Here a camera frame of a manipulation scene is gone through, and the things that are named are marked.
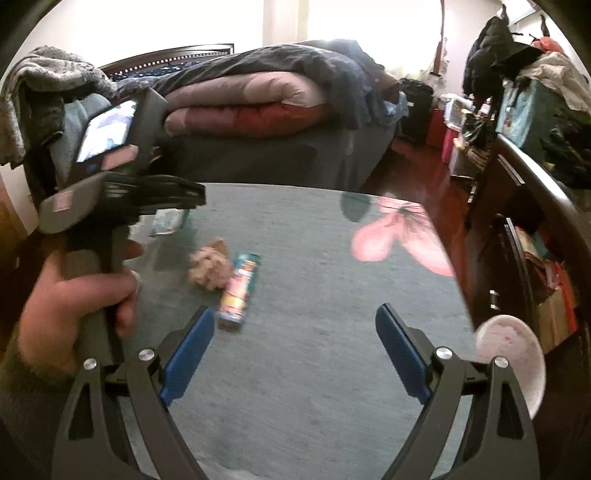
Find red box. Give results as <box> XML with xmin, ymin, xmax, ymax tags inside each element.
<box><xmin>427</xmin><ymin>108</ymin><xmax>455</xmax><ymax>160</ymax></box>

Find folded dark clothes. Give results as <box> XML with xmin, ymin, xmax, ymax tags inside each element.
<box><xmin>540</xmin><ymin>106</ymin><xmax>591</xmax><ymax>190</ymax></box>

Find blue patterned quilt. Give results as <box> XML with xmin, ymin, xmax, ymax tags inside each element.
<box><xmin>115</xmin><ymin>39</ymin><xmax>398</xmax><ymax>130</ymax></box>

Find white sheer curtain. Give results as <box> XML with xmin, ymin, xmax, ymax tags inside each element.
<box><xmin>263</xmin><ymin>0</ymin><xmax>444</xmax><ymax>70</ymax></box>

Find dark wooden headboard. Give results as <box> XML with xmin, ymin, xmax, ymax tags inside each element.
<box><xmin>99</xmin><ymin>44</ymin><xmax>235</xmax><ymax>77</ymax></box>

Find teal storage box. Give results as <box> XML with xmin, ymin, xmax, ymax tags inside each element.
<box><xmin>496</xmin><ymin>76</ymin><xmax>573</xmax><ymax>153</ymax></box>

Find pink waste bin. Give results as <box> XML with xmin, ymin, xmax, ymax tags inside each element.
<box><xmin>475</xmin><ymin>315</ymin><xmax>546</xmax><ymax>418</ymax></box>

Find clear plastic container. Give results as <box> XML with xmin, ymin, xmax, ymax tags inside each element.
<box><xmin>441</xmin><ymin>95</ymin><xmax>472</xmax><ymax>130</ymax></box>

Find person's left forearm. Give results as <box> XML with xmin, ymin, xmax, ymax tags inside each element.
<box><xmin>0</xmin><ymin>323</ymin><xmax>81</xmax><ymax>480</ymax></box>

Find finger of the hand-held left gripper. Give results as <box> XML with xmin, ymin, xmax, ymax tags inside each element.
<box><xmin>99</xmin><ymin>178</ymin><xmax>206</xmax><ymax>217</ymax></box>

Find black suitcase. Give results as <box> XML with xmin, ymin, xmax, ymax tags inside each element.
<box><xmin>398</xmin><ymin>78</ymin><xmax>435</xmax><ymax>144</ymax></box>

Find teal colourful snack packet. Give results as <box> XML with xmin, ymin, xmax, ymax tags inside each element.
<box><xmin>217</xmin><ymin>251</ymin><xmax>262</xmax><ymax>330</ymax></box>

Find light blue blanket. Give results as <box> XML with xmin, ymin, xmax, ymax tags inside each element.
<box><xmin>48</xmin><ymin>99</ymin><xmax>93</xmax><ymax>185</ymax></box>

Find grey fuzzy blanket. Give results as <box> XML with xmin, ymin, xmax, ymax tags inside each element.
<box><xmin>0</xmin><ymin>45</ymin><xmax>116</xmax><ymax>167</ymax></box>

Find white paper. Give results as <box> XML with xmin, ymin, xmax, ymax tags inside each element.
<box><xmin>150</xmin><ymin>208</ymin><xmax>190</xmax><ymax>237</ymax></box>

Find blue starry pillow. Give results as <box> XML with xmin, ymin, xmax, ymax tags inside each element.
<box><xmin>124</xmin><ymin>62</ymin><xmax>195</xmax><ymax>78</ymax></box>

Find folded pink comforter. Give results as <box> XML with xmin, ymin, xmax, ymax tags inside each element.
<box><xmin>161</xmin><ymin>71</ymin><xmax>331</xmax><ymax>137</ymax></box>

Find dark wooden dresser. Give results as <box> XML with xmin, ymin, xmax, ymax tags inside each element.
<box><xmin>464</xmin><ymin>134</ymin><xmax>591</xmax><ymax>416</ymax></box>

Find person's left hand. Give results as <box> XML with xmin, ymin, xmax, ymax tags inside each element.
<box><xmin>21</xmin><ymin>242</ymin><xmax>146</xmax><ymax>376</ymax></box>

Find black jacket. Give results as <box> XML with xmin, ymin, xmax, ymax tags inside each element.
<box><xmin>463</xmin><ymin>16</ymin><xmax>543</xmax><ymax>109</ymax></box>

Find bed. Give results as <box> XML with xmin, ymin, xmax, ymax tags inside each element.
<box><xmin>99</xmin><ymin>39</ymin><xmax>402</xmax><ymax>190</ymax></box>

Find dark wooden coat rack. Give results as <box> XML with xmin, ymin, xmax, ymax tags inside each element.
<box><xmin>501</xmin><ymin>2</ymin><xmax>552</xmax><ymax>40</ymax></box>

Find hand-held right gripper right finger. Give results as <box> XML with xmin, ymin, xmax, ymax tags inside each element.
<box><xmin>375</xmin><ymin>304</ymin><xmax>541</xmax><ymax>480</ymax></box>

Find pile of light clothes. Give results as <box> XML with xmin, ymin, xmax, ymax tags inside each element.
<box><xmin>517</xmin><ymin>51</ymin><xmax>591</xmax><ymax>107</ymax></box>

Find books in dresser shelf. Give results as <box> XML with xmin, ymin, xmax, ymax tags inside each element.
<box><xmin>512</xmin><ymin>226</ymin><xmax>580</xmax><ymax>352</ymax></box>

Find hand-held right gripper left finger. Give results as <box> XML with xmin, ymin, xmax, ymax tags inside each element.
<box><xmin>52</xmin><ymin>305</ymin><xmax>215</xmax><ymax>480</ymax></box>

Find brown tissue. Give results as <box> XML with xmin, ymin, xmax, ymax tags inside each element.
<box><xmin>187</xmin><ymin>237</ymin><xmax>232</xmax><ymax>291</ymax></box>

